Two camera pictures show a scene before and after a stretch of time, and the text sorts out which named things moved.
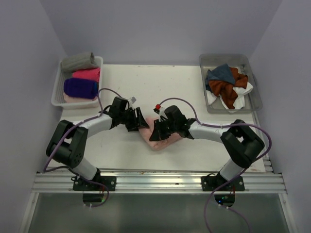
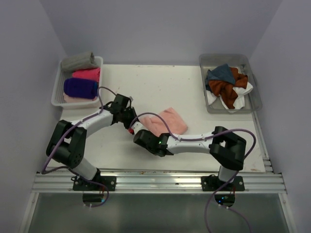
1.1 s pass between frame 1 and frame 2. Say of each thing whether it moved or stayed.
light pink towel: moved
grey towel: stayed
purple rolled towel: stayed
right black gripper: moved
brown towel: stayed
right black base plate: stayed
